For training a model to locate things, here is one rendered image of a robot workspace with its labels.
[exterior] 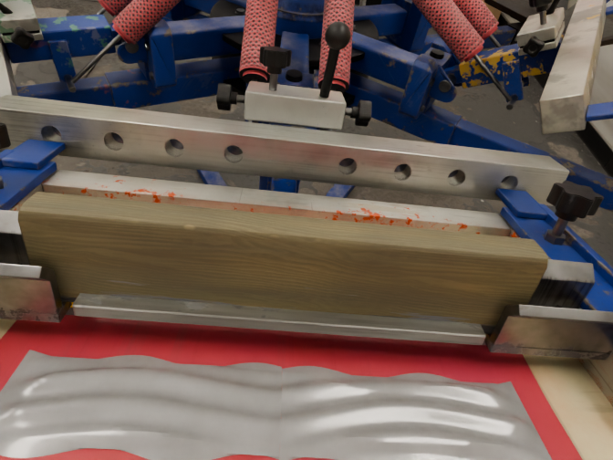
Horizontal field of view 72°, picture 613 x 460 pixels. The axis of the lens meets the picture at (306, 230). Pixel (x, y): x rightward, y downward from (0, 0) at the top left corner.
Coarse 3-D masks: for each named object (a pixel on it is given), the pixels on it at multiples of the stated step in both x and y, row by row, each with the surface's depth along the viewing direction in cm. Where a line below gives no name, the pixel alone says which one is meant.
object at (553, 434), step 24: (288, 336) 34; (312, 336) 34; (336, 336) 35; (288, 360) 32; (312, 360) 32; (336, 360) 33; (360, 360) 33; (384, 360) 33; (408, 360) 34; (432, 360) 34; (456, 360) 34; (480, 360) 35; (504, 360) 35; (528, 384) 33; (528, 408) 31; (552, 432) 30; (552, 456) 28; (576, 456) 28
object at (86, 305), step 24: (96, 312) 29; (120, 312) 29; (144, 312) 29; (168, 312) 29; (192, 312) 30; (216, 312) 30; (240, 312) 30; (264, 312) 30; (288, 312) 31; (312, 312) 31; (360, 336) 31; (384, 336) 31; (408, 336) 31; (432, 336) 31; (456, 336) 31; (480, 336) 31
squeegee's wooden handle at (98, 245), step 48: (48, 240) 27; (96, 240) 28; (144, 240) 28; (192, 240) 28; (240, 240) 28; (288, 240) 28; (336, 240) 28; (384, 240) 29; (432, 240) 29; (480, 240) 30; (528, 240) 31; (96, 288) 30; (144, 288) 30; (192, 288) 30; (240, 288) 30; (288, 288) 30; (336, 288) 30; (384, 288) 30; (432, 288) 30; (480, 288) 30; (528, 288) 31
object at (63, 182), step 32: (32, 192) 42; (64, 192) 44; (96, 192) 44; (128, 192) 44; (160, 192) 45; (192, 192) 46; (224, 192) 47; (256, 192) 48; (384, 224) 47; (416, 224) 47; (448, 224) 47; (480, 224) 48; (608, 384) 33
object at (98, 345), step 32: (64, 320) 33; (96, 320) 33; (128, 320) 33; (0, 352) 29; (64, 352) 30; (96, 352) 30; (128, 352) 31; (160, 352) 31; (192, 352) 32; (224, 352) 32; (256, 352) 32; (0, 384) 27
